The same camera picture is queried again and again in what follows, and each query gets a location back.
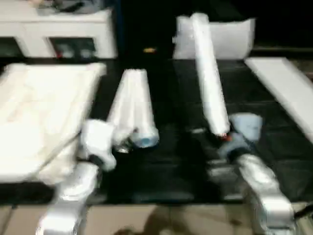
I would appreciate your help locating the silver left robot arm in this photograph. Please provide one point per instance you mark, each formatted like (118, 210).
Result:
(71, 186)

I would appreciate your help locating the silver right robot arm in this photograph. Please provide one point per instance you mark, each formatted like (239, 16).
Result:
(259, 176)

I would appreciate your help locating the black padded mat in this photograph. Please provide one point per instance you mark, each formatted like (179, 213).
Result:
(178, 98)

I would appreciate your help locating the white flat board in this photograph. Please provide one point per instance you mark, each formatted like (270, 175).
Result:
(281, 85)

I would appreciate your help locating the white plastic table top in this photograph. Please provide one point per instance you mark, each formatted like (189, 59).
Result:
(44, 110)

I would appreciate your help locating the grey pillow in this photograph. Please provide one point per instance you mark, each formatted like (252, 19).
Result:
(232, 39)

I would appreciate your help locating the black cabinet with yellow label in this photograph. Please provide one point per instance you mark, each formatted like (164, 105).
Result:
(146, 29)

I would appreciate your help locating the white cabinet with glass doors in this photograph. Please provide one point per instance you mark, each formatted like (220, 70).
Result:
(73, 27)

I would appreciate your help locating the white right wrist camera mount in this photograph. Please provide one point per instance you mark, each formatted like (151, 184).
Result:
(247, 127)

